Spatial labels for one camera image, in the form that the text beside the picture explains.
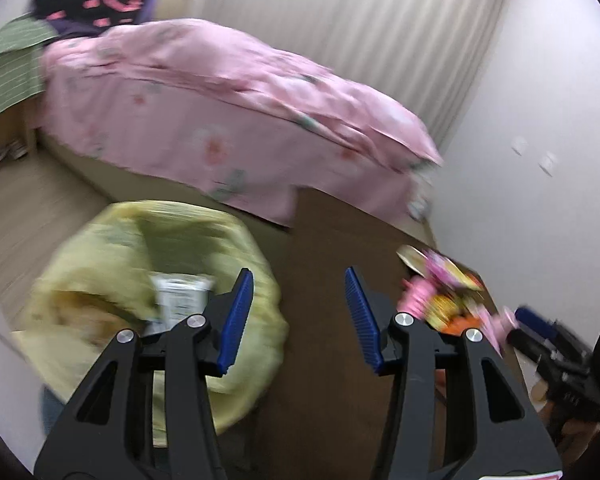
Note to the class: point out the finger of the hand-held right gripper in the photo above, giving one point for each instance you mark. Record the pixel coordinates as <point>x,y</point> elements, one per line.
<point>535,321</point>

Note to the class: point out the pink yellow chips packet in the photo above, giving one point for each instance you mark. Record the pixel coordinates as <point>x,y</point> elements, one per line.
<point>452,270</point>

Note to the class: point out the green striped cloth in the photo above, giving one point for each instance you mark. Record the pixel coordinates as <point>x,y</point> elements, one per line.
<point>10,70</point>

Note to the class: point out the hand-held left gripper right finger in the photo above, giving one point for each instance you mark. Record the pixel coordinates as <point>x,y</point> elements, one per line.
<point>362,320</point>

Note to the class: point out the yellow plastic bag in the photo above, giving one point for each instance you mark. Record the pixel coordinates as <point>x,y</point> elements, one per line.
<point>105,260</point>

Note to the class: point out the pink caterpillar toy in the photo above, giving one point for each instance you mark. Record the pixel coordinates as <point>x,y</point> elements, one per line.
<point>415,300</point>

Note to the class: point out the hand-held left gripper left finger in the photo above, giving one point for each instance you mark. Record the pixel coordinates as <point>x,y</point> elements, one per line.
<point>237,320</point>

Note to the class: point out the beige curtain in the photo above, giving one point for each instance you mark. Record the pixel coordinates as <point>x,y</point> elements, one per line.
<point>380,20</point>

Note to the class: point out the pink candy wrapper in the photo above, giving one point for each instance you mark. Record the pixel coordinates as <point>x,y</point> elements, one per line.
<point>497,325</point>

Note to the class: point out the white plastic bag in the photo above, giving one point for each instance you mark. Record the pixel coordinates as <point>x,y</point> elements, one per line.
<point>420,200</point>

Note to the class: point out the wooden bed headboard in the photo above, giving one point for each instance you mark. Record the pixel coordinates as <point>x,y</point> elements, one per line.
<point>172,7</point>

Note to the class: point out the white wall socket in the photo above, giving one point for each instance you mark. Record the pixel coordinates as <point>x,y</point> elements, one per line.
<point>519,146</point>
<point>547,162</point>

